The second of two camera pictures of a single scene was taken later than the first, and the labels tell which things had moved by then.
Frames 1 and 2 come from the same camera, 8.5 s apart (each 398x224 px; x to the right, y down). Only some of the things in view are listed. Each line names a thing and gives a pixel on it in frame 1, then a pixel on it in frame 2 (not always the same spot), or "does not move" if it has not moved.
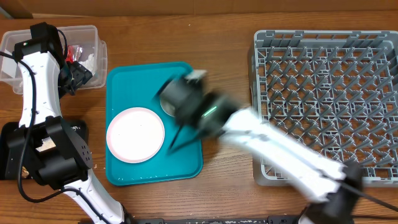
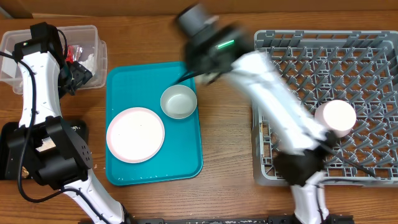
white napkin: x=89 y=64 does not move
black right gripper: x=181 y=112 -> x=193 y=72
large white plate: x=135 y=135 does not move
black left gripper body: x=72 y=76 does not move
